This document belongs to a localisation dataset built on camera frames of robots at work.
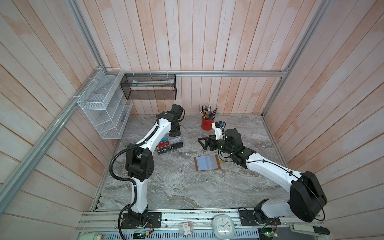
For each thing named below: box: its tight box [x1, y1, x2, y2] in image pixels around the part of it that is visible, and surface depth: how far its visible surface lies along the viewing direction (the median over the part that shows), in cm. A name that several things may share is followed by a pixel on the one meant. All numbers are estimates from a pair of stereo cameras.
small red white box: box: [178, 221, 194, 236], surface depth 71 cm
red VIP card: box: [156, 141, 170, 148], surface depth 98 cm
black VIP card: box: [156, 145, 172, 155], surface depth 98 cm
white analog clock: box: [212, 214, 235, 240], surface depth 71 cm
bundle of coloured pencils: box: [199, 104, 220, 121], surface depth 103 cm
